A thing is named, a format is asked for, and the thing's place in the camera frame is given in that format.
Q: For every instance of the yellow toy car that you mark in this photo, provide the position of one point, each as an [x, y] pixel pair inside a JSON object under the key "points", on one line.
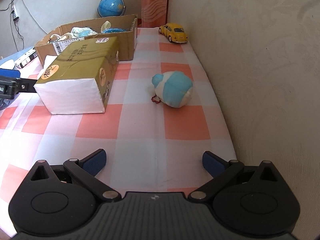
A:
{"points": [[174, 33]]}

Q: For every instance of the blue desk globe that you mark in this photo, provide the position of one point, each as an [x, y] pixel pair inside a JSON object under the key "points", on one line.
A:
{"points": [[110, 8]]}

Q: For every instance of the blue brocade sachet pouch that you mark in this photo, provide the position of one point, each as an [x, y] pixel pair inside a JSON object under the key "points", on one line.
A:
{"points": [[78, 32]]}

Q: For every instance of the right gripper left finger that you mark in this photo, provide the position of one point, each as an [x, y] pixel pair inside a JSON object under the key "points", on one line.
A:
{"points": [[83, 172]]}

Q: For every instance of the pink patterned curtain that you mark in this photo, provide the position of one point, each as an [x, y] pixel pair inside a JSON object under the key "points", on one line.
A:
{"points": [[154, 13]]}

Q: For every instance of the gold tissue pack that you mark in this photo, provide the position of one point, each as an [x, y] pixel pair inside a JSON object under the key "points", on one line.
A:
{"points": [[79, 80]]}

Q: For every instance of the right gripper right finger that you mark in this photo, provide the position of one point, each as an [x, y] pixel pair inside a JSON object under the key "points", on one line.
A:
{"points": [[222, 172]]}

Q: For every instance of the blue white plush ball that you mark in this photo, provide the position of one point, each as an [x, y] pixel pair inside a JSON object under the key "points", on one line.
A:
{"points": [[174, 89]]}

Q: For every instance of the black white product box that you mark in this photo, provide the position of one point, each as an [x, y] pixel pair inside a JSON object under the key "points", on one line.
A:
{"points": [[26, 58]]}

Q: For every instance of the cream sachet with tassel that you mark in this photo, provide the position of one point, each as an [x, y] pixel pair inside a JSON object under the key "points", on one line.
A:
{"points": [[56, 37]]}

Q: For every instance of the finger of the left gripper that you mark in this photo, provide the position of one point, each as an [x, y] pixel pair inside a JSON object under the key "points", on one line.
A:
{"points": [[24, 85]]}

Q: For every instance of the white knotted cloth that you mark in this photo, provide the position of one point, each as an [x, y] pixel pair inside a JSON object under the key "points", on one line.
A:
{"points": [[48, 61]]}

